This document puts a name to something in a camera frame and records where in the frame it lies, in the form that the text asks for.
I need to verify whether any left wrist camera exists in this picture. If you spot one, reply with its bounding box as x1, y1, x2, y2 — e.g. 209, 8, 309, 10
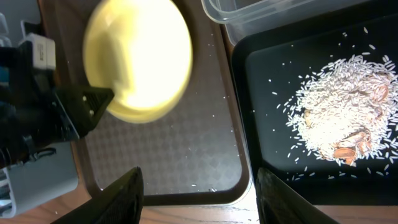
19, 33, 56, 70

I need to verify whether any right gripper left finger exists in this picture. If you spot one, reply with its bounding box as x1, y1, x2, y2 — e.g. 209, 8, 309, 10
53, 167, 144, 224

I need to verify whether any clear plastic bin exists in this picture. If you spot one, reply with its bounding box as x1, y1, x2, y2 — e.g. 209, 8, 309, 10
201, 0, 366, 45

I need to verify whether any grey plastic dishwasher rack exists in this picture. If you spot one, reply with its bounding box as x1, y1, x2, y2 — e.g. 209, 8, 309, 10
1, 14, 78, 219

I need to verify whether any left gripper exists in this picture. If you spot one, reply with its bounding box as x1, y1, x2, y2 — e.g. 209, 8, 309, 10
1, 41, 114, 168

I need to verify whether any food scraps pile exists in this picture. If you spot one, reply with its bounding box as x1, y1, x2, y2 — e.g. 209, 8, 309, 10
270, 26, 398, 181

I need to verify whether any black waste tray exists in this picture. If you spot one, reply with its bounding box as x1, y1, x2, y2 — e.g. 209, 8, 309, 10
231, 1, 397, 205

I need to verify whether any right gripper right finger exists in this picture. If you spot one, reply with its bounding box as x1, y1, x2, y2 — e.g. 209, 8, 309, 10
255, 167, 337, 224

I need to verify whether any yellow round plate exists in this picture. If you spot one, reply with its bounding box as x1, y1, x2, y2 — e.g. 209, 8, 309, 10
82, 0, 193, 123

